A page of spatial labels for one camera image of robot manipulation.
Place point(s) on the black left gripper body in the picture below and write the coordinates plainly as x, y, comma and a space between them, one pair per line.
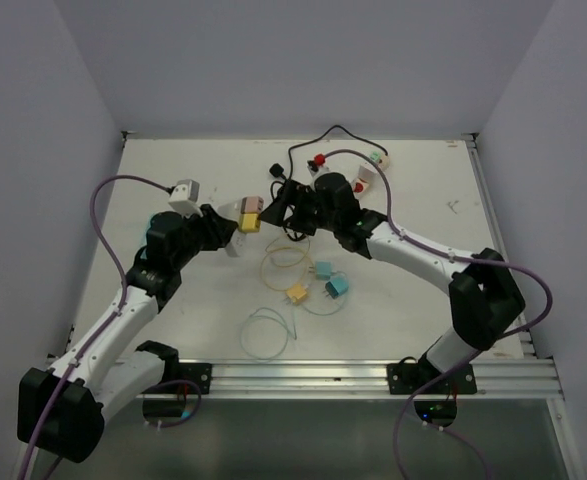
203, 233

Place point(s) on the white triangular power socket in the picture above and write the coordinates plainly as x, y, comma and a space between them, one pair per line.
232, 211

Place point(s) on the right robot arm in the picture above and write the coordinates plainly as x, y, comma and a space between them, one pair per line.
483, 295

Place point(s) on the yellow charger plug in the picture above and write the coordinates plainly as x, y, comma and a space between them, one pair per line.
249, 223
296, 294

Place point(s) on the teal triangular power socket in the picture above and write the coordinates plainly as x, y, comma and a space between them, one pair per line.
144, 242

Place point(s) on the beige power strip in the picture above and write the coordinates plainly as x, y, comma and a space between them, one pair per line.
360, 189

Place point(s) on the pink charger plug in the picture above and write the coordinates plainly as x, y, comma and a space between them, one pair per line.
252, 205

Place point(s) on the right wrist camera red mount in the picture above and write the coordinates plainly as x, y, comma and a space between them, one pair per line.
317, 164

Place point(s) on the aluminium table edge rail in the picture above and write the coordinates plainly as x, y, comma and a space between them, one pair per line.
232, 312

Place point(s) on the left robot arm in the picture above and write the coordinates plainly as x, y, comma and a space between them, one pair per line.
65, 408

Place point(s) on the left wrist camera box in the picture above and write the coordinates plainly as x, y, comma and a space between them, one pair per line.
184, 198

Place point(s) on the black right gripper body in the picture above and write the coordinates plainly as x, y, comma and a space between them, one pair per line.
308, 215

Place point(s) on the teal charger plug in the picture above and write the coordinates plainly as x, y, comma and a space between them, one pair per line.
322, 270
336, 287

